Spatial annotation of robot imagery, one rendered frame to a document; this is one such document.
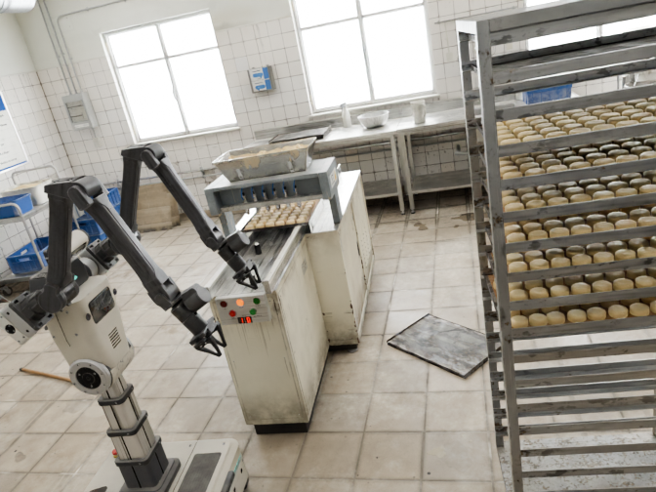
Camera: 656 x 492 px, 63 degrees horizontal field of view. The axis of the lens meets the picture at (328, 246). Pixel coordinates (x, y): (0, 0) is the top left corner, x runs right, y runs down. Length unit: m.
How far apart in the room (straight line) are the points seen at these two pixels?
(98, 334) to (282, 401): 1.07
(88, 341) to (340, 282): 1.56
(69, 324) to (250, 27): 4.75
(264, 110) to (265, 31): 0.84
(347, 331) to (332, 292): 0.28
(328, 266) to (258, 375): 0.78
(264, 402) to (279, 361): 0.27
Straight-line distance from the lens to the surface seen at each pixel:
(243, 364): 2.72
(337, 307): 3.23
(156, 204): 7.05
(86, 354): 2.15
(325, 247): 3.07
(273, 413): 2.85
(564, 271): 1.60
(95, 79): 7.28
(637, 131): 1.53
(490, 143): 1.41
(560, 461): 2.45
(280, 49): 6.24
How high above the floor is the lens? 1.86
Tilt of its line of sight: 21 degrees down
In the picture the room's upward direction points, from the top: 12 degrees counter-clockwise
